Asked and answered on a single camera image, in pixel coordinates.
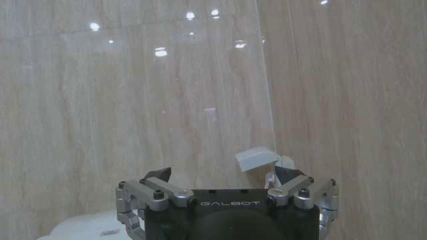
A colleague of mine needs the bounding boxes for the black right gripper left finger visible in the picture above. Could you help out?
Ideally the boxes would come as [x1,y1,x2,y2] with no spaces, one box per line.
[114,166,196,240]

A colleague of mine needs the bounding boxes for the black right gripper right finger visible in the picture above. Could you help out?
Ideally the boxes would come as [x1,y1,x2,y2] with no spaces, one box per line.
[265,165,341,240]

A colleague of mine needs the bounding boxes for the white ceramic toilet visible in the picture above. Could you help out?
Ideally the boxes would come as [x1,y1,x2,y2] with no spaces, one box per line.
[39,209,147,240]

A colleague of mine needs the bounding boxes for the clear glass partition panel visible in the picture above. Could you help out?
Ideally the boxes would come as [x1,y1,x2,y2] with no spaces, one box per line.
[59,0,281,189]

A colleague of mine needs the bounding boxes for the grey glass panel bracket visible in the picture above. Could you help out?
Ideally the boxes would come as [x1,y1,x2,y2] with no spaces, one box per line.
[234,147,281,174]

